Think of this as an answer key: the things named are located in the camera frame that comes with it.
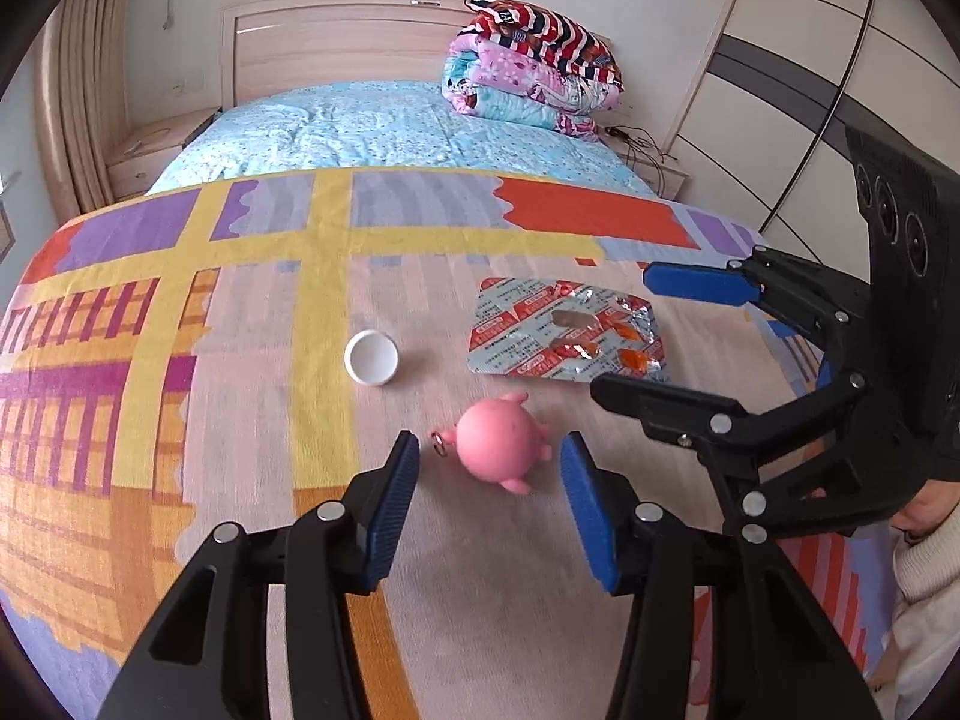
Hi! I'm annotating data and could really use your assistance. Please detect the person's right hand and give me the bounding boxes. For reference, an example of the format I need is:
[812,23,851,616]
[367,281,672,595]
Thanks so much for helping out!
[806,480,960,542]

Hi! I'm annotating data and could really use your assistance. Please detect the colourful patterned blanket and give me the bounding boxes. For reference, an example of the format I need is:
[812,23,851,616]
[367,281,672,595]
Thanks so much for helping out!
[0,168,905,720]

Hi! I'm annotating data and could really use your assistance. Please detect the beige curtain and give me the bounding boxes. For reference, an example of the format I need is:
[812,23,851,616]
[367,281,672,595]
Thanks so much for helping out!
[33,0,142,224]

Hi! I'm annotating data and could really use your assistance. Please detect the white bottle cap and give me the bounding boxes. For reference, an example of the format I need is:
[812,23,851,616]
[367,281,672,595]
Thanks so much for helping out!
[343,329,401,388]

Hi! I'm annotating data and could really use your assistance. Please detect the white sliding door wardrobe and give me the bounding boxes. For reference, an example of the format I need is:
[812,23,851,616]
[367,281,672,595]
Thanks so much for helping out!
[666,0,960,260]

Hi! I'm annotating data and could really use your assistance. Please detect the pink cartoon folded quilt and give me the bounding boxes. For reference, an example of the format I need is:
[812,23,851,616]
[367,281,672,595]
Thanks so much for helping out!
[440,31,625,139]

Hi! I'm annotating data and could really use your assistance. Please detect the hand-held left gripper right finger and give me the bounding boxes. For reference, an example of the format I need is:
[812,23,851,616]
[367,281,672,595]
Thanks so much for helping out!
[559,431,886,720]

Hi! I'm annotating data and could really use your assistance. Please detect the black charger cables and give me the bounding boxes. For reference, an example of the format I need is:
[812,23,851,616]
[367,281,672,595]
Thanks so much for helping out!
[603,123,677,194]

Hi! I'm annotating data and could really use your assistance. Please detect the striped folded quilt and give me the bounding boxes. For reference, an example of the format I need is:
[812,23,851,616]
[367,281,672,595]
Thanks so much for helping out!
[457,0,625,89]

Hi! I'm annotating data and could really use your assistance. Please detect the wooden bed headboard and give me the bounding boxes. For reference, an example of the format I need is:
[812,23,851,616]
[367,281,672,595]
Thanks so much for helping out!
[221,0,526,110]

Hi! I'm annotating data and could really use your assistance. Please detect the person's right forearm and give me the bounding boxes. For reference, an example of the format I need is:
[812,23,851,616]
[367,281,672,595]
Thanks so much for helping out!
[870,514,960,720]

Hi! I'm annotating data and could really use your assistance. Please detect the silver blister pack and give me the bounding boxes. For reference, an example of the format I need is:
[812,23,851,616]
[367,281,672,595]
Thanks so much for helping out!
[466,277,669,386]

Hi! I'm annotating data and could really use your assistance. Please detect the wooden nightstand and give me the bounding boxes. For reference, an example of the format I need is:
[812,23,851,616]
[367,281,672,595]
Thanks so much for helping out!
[105,106,224,205]
[598,127,692,201]

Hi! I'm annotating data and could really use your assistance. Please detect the pink toy keychain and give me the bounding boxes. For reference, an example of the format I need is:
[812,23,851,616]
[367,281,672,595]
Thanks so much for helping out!
[428,392,558,497]

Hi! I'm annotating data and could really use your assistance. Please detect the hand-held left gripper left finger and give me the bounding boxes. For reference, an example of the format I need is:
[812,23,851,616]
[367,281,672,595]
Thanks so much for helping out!
[97,431,421,720]

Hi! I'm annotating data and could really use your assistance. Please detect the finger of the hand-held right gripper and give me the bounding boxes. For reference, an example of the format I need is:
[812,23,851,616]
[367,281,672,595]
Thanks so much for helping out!
[643,246,875,350]
[589,371,875,470]

